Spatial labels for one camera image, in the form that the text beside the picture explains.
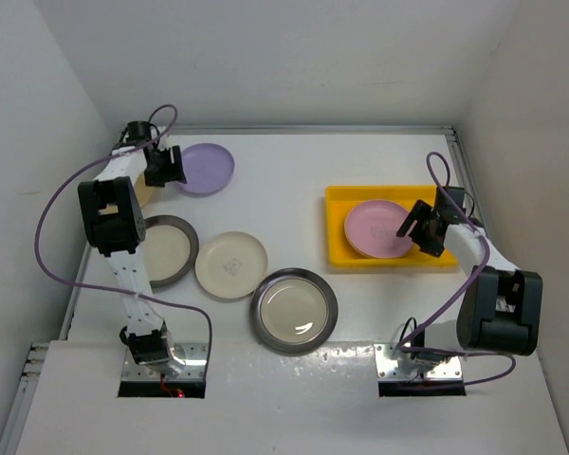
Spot orange plastic plate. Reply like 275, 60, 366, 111
134, 174, 156, 209

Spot purple plastic plate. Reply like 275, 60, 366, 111
175, 143, 235, 196

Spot pink plastic plate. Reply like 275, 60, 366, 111
343, 199, 413, 259

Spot steel rimmed plate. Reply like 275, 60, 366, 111
141, 215, 199, 290
249, 267, 339, 356

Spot cream plastic plate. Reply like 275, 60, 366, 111
194, 231, 268, 300

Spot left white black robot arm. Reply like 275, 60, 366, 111
78, 120, 187, 373

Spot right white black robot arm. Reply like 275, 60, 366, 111
396, 186, 543, 356

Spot yellow plastic bin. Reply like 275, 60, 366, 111
324, 185, 457, 269

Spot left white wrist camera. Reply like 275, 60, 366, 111
151, 124, 171, 150

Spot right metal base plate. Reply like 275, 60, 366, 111
374, 343, 463, 382

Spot metal base plate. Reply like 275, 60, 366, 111
374, 343, 463, 382
120, 343, 208, 382

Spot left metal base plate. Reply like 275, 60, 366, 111
120, 343, 208, 382

